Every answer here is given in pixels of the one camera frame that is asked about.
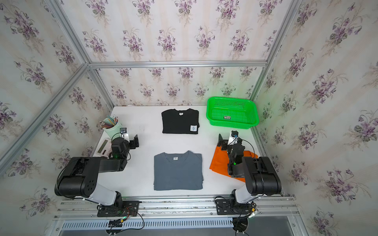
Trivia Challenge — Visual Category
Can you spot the green plastic basket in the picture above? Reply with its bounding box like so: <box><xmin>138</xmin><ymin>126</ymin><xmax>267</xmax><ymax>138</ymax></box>
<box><xmin>206</xmin><ymin>96</ymin><xmax>259</xmax><ymax>129</ymax></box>

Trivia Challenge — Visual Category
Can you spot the black t-shirt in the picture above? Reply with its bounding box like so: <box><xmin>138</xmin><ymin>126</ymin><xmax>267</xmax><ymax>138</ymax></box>
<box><xmin>161</xmin><ymin>108</ymin><xmax>200</xmax><ymax>135</ymax></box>

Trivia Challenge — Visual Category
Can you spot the grey t-shirt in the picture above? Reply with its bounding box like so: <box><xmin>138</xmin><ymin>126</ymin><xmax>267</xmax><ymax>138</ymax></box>
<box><xmin>154</xmin><ymin>150</ymin><xmax>204</xmax><ymax>191</ymax></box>

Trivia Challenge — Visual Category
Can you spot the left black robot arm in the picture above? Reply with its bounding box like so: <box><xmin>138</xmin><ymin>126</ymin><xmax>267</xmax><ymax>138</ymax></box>
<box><xmin>54</xmin><ymin>135</ymin><xmax>139</xmax><ymax>209</ymax></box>

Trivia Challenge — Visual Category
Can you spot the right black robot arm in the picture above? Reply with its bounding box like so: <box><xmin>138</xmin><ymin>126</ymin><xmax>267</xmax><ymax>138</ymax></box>
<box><xmin>210</xmin><ymin>131</ymin><xmax>282</xmax><ymax>207</ymax></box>

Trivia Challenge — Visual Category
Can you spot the mint green pen cup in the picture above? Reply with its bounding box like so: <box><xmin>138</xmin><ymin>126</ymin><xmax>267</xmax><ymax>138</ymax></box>
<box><xmin>103</xmin><ymin>122</ymin><xmax>123</xmax><ymax>140</ymax></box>

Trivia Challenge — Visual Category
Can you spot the white desk calculator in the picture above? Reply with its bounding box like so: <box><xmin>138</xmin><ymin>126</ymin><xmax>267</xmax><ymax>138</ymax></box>
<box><xmin>93</xmin><ymin>139</ymin><xmax>112</xmax><ymax>157</ymax></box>

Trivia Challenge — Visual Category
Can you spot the coloured pencils bunch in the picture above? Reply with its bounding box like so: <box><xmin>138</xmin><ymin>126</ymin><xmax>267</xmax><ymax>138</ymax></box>
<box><xmin>100</xmin><ymin>116</ymin><xmax>118</xmax><ymax>129</ymax></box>

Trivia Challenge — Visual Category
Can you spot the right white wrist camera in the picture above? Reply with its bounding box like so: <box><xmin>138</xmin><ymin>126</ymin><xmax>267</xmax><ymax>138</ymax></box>
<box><xmin>227</xmin><ymin>130</ymin><xmax>239</xmax><ymax>146</ymax></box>

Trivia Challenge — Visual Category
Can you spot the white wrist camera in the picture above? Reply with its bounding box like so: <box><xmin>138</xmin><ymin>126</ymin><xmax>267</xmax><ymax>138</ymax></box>
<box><xmin>119</xmin><ymin>127</ymin><xmax>130</xmax><ymax>142</ymax></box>
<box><xmin>227</xmin><ymin>130</ymin><xmax>239</xmax><ymax>146</ymax></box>

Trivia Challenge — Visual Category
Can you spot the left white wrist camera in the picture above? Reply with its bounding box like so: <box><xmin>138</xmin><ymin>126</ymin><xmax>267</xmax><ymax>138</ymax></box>
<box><xmin>119</xmin><ymin>127</ymin><xmax>130</xmax><ymax>142</ymax></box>

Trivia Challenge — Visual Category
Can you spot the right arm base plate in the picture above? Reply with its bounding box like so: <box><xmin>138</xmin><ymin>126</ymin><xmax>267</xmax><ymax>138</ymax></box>
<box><xmin>214</xmin><ymin>196</ymin><xmax>258</xmax><ymax>216</ymax></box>

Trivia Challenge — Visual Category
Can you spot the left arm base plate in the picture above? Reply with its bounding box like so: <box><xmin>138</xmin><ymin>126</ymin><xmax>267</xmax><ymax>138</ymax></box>
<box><xmin>97</xmin><ymin>201</ymin><xmax>141</xmax><ymax>217</ymax></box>

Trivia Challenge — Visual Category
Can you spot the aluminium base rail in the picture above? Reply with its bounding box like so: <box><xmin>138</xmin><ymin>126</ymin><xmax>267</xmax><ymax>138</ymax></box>
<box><xmin>52</xmin><ymin>195</ymin><xmax>300</xmax><ymax>220</ymax></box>

